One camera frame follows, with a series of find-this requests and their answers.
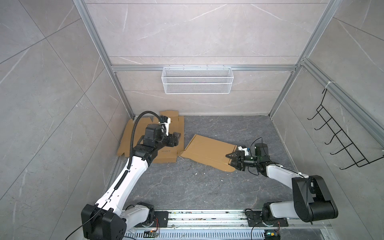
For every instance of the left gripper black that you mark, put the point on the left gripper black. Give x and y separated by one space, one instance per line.
173 139

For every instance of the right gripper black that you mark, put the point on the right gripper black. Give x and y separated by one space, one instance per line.
241 158

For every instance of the brown cardboard box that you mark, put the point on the brown cardboard box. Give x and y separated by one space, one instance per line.
210 152
166 154

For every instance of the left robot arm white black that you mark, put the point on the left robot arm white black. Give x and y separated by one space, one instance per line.
107 219

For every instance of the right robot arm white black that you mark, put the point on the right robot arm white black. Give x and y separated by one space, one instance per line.
312 200

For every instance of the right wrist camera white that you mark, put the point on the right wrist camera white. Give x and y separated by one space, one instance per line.
244 149

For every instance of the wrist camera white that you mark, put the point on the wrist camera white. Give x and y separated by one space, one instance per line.
165 121
244 149

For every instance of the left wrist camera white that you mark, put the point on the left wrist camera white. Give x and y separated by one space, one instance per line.
165 121

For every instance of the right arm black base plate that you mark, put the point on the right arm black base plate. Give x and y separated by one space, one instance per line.
256 219

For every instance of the white wire mesh basket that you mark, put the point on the white wire mesh basket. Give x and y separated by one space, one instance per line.
202 80

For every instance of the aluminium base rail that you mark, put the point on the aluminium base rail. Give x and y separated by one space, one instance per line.
228 224

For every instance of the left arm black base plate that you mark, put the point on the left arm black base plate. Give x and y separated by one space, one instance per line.
156 219

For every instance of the aluminium frame profiles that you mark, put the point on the aluminium frame profiles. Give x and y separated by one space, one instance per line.
365 119

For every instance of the black wire hook rack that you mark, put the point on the black wire hook rack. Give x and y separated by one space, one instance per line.
348 146

